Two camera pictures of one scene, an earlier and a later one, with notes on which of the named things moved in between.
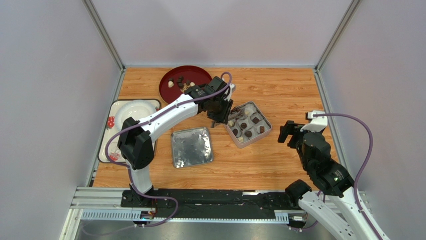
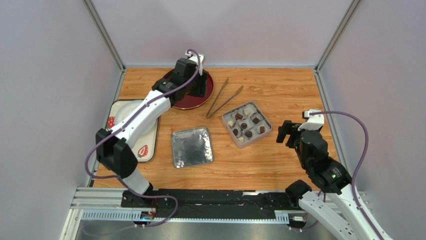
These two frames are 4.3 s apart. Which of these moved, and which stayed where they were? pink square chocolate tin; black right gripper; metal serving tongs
Moved: metal serving tongs
Stayed: black right gripper; pink square chocolate tin
